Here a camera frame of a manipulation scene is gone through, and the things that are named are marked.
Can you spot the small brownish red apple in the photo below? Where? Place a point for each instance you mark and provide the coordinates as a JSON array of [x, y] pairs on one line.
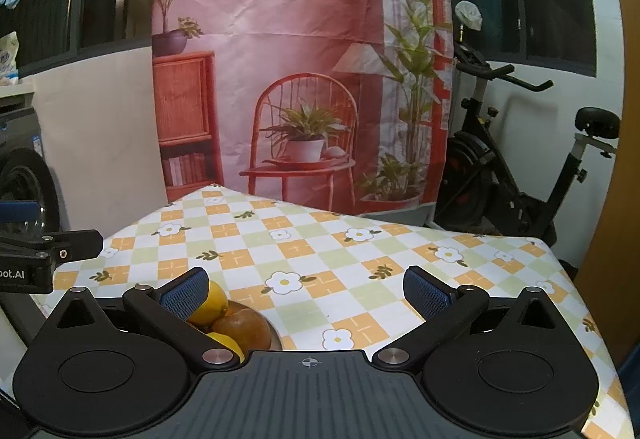
[[247, 329]]

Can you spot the crumpled clear plastic cover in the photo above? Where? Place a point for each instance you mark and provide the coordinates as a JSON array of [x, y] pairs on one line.
[[470, 14]]

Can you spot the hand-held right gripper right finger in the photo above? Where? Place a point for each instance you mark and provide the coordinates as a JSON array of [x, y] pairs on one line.
[[425, 293]]

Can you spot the checkered floral tablecloth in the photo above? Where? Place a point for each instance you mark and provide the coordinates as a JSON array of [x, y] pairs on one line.
[[325, 244]]

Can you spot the black exercise bike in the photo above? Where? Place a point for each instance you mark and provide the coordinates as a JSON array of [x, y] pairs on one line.
[[480, 169]]

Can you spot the orange wooden board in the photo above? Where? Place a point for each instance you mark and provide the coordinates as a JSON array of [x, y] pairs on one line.
[[617, 169]]

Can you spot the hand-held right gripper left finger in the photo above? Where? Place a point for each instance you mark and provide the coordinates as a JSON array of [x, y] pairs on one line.
[[185, 295]]

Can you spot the grey washing machine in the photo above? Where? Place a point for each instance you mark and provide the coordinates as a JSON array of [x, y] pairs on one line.
[[20, 159]]

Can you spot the yellow lemon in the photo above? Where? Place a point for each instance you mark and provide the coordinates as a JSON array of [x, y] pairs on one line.
[[227, 343], [215, 306]]

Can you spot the white plastic bag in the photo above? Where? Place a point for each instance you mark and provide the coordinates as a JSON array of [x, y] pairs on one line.
[[7, 59]]

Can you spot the printed pink backdrop cloth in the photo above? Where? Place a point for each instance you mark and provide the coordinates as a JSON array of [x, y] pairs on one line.
[[300, 19]]

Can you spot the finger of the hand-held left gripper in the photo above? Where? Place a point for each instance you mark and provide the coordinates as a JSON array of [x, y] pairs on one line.
[[20, 210], [75, 244]]

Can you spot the beige round plate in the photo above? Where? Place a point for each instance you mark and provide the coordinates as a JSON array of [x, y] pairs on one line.
[[276, 336]]

